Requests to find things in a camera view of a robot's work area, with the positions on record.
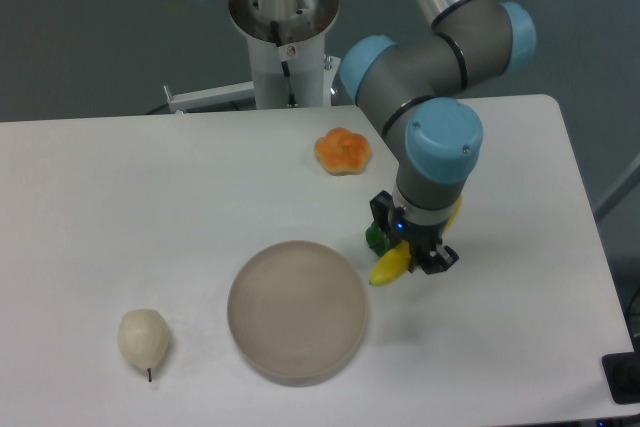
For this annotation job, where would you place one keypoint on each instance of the black device at edge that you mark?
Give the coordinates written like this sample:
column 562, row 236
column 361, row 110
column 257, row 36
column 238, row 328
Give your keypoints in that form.
column 622, row 375

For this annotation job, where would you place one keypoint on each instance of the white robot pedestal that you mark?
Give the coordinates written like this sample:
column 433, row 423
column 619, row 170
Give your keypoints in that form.
column 286, row 46

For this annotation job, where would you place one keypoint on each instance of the yellow toy banana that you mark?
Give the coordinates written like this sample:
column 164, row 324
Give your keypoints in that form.
column 395, row 262

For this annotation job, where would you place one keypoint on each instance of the orange bread roll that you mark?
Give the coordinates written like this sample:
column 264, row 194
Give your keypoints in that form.
column 342, row 152

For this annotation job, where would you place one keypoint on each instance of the white metal bracket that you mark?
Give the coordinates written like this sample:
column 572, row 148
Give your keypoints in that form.
column 210, row 100

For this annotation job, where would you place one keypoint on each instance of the pale white pear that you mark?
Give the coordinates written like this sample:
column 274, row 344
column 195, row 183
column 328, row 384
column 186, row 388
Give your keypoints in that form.
column 143, row 339

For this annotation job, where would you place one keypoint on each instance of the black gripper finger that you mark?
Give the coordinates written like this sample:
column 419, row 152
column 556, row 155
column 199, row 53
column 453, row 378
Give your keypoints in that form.
column 430, row 262
column 381, row 206

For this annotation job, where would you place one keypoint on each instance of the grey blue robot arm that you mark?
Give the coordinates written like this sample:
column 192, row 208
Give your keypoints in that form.
column 407, row 94

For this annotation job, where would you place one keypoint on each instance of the beige round plate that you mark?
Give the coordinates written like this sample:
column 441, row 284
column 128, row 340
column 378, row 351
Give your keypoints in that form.
column 297, row 312

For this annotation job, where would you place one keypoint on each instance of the grey table leg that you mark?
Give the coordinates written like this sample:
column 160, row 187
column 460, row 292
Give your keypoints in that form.
column 617, row 191

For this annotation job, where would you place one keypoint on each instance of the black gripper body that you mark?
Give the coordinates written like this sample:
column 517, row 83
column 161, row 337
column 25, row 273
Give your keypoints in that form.
column 419, row 227

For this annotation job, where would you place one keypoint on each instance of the green bell pepper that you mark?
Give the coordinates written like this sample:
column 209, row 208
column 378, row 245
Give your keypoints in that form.
column 377, row 239

